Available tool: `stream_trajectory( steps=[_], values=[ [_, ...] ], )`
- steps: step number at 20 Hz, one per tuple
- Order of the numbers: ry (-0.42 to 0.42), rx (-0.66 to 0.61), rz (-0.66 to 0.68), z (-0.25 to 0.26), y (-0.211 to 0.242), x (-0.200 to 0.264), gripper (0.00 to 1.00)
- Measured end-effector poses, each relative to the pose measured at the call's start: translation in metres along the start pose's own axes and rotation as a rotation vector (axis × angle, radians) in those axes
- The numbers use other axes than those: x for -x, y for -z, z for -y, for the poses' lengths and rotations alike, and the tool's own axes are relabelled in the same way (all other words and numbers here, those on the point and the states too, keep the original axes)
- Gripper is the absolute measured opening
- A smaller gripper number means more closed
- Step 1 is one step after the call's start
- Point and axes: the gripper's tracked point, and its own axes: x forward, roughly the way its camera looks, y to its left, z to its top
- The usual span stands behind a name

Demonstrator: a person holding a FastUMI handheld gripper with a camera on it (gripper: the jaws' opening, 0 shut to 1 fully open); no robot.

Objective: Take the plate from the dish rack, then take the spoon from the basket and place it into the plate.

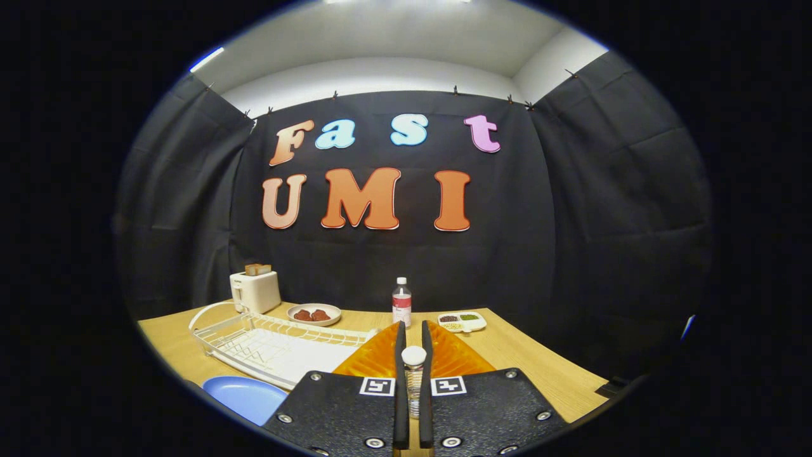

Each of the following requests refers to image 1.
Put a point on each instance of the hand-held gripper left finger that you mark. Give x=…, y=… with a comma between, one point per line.
x=342, y=412

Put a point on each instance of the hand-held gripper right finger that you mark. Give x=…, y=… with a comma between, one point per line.
x=488, y=412

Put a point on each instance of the light blue plate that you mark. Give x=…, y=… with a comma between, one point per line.
x=244, y=397

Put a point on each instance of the white divided dish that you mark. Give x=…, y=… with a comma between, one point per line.
x=463, y=322

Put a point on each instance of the white oval plate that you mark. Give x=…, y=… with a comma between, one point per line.
x=314, y=307

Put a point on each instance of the red food piece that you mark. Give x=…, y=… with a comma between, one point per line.
x=321, y=315
x=302, y=315

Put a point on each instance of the clear bottle red label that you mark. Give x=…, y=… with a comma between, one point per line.
x=401, y=304

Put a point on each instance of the white toaster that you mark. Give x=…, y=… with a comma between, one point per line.
x=257, y=292

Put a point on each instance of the toast slice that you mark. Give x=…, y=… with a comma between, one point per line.
x=257, y=269

